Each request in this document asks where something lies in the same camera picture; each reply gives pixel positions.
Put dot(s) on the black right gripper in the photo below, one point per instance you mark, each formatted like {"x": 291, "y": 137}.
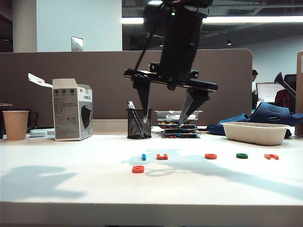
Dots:
{"x": 177, "y": 61}

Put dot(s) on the orange letter u magnet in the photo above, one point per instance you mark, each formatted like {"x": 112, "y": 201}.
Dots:
{"x": 162, "y": 158}

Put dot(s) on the orange letter n magnet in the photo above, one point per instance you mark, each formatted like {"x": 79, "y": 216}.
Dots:
{"x": 269, "y": 156}

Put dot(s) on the blue letter i magnet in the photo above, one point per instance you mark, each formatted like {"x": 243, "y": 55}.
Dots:
{"x": 143, "y": 157}

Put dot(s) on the orange letter o magnet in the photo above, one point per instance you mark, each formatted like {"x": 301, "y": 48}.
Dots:
{"x": 208, "y": 156}

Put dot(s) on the green letter o magnet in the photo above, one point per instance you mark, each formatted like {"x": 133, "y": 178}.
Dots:
{"x": 239, "y": 155}

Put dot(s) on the black white pen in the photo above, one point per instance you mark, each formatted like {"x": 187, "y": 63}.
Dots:
{"x": 131, "y": 105}

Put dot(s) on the black mesh pen holder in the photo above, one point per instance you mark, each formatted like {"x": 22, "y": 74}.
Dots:
{"x": 132, "y": 127}

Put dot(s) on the black ceiling spotlight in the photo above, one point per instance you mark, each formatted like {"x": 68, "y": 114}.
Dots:
{"x": 229, "y": 42}

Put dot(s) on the person in white shirt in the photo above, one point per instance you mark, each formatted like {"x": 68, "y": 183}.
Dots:
{"x": 254, "y": 87}

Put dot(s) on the beige pulp tray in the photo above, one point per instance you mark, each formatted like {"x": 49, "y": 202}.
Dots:
{"x": 254, "y": 135}

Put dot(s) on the computer monitor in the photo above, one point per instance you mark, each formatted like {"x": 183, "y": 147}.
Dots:
{"x": 266, "y": 92}

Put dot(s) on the white grey face mask box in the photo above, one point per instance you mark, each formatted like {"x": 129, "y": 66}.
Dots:
{"x": 68, "y": 113}

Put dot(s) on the brown desk partition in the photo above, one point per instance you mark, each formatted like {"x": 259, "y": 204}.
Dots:
{"x": 71, "y": 71}

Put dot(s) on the blue cloth bundle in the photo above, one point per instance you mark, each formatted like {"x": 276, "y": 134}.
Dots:
{"x": 272, "y": 113}

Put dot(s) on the black funnel-shaped object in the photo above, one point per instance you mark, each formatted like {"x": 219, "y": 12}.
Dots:
{"x": 279, "y": 80}

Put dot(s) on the white ceiling light strip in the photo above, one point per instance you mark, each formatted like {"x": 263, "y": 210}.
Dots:
{"x": 248, "y": 19}

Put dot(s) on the red garment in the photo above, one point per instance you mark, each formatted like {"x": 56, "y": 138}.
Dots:
{"x": 284, "y": 100}

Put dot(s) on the black office chair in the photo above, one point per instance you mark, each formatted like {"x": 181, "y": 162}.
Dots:
{"x": 290, "y": 80}

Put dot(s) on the brown cardboard box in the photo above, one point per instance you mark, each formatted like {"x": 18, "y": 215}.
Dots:
{"x": 299, "y": 94}

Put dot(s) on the small white device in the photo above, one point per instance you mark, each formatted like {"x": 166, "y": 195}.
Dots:
{"x": 38, "y": 133}

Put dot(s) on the brown paper cup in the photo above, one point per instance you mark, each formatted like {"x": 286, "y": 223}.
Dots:
{"x": 15, "y": 126}

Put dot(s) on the metal wall switch plate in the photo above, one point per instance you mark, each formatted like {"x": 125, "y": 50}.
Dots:
{"x": 77, "y": 44}

